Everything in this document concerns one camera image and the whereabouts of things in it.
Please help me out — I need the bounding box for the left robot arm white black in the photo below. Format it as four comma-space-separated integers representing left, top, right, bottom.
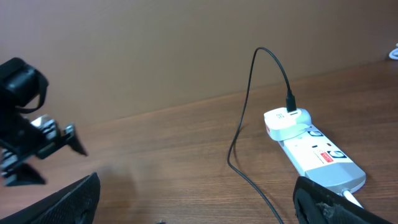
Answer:
1, 57, 88, 187

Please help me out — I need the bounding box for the white charger adapter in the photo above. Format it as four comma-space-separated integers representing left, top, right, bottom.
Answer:
264, 108, 312, 141

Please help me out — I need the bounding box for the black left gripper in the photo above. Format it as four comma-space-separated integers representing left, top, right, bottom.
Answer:
1, 114, 88, 187

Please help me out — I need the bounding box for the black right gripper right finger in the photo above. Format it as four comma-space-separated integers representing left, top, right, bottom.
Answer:
293, 176, 391, 224

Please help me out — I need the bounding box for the black charger cable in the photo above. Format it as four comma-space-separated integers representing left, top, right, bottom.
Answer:
226, 46, 298, 224

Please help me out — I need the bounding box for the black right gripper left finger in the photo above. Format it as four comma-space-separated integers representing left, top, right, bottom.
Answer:
1, 172, 101, 224

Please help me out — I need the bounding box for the white power strip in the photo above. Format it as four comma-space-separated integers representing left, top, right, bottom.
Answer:
279, 126, 366, 195

